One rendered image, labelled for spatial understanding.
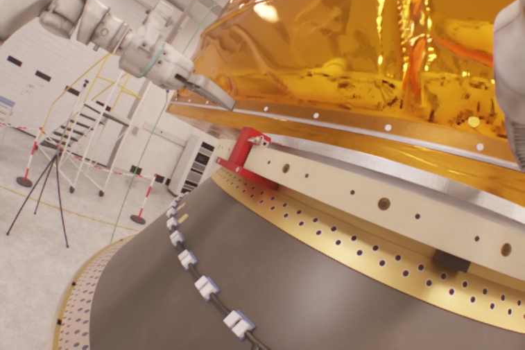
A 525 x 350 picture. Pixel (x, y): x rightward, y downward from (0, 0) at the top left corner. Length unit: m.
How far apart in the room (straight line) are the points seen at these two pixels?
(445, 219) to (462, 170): 0.11
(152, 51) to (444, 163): 0.47
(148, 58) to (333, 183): 0.33
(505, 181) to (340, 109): 0.31
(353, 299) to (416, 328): 0.08
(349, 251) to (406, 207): 0.09
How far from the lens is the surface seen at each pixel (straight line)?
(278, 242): 0.37
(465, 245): 0.30
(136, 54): 0.43
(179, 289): 0.43
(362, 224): 0.36
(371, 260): 0.33
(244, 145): 0.46
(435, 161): 0.40
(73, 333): 0.62
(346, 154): 0.38
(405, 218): 0.29
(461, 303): 0.34
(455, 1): 0.54
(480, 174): 0.39
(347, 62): 0.50
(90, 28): 0.43
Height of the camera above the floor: 1.67
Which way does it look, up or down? 5 degrees up
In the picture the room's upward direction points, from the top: 24 degrees clockwise
